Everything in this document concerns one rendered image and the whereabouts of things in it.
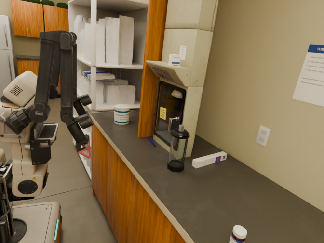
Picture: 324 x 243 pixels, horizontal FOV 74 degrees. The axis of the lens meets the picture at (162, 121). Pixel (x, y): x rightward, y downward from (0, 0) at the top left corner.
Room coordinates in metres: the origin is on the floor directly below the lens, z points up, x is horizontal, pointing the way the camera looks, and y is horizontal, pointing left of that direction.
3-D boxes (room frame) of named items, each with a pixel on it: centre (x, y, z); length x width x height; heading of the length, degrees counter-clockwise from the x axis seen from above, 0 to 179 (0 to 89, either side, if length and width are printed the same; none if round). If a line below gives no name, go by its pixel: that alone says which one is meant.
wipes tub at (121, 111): (1.74, 0.35, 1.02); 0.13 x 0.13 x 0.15
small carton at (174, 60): (1.25, -0.03, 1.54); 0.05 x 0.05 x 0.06; 19
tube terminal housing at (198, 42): (1.41, -0.14, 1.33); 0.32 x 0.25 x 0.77; 34
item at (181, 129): (1.11, -0.11, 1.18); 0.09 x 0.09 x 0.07
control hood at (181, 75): (1.31, 0.01, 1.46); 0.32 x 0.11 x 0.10; 34
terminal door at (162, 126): (1.34, -0.03, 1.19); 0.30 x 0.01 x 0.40; 34
